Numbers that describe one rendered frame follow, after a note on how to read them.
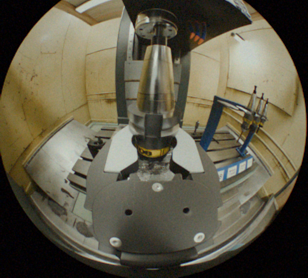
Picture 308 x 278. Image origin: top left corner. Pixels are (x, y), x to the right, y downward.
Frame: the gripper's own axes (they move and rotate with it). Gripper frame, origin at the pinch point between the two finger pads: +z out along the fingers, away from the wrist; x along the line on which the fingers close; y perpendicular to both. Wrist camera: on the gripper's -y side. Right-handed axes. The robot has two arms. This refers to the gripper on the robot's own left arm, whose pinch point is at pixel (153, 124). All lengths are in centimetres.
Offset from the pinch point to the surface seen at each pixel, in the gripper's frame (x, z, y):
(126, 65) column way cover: -22, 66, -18
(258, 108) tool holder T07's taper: 49, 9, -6
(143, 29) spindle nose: -4.5, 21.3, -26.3
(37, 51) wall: -101, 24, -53
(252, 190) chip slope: 77, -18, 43
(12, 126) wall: -100, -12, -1
